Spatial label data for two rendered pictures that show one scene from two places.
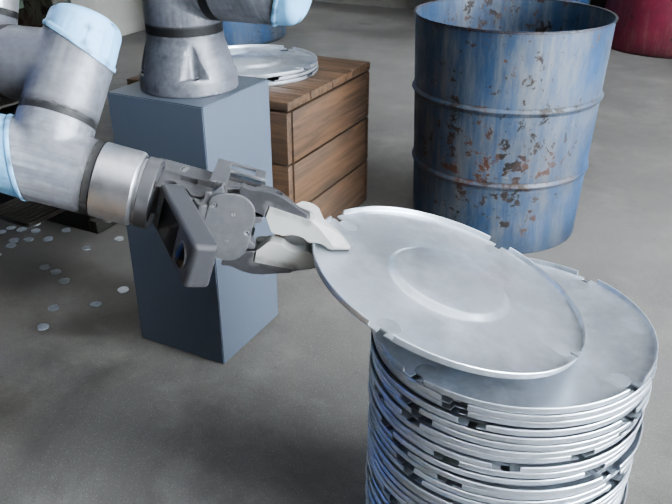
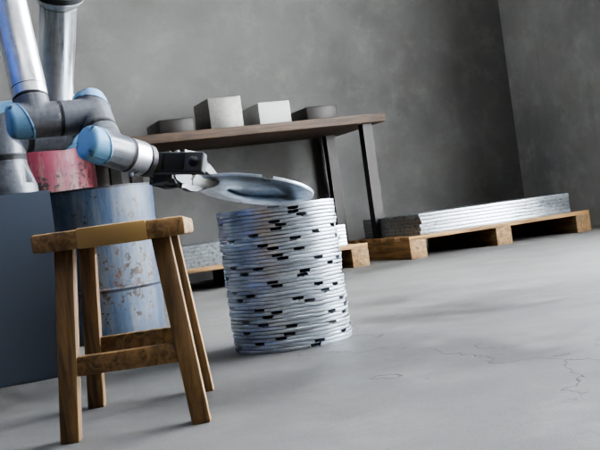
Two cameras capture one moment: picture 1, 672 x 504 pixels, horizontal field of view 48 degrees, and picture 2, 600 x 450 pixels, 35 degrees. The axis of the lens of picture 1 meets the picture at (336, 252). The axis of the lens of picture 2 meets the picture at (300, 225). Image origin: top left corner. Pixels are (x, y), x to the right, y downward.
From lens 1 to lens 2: 187 cm
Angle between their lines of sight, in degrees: 55
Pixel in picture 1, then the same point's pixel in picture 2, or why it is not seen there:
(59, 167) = (127, 141)
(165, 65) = (12, 175)
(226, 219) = not seen: hidden behind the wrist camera
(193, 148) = (43, 217)
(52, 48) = (97, 101)
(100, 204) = (143, 157)
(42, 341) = not seen: outside the picture
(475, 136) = (108, 255)
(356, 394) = not seen: hidden behind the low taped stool
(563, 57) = (143, 198)
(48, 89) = (106, 114)
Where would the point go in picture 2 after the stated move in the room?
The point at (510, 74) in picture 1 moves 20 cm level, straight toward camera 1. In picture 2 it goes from (120, 211) to (151, 204)
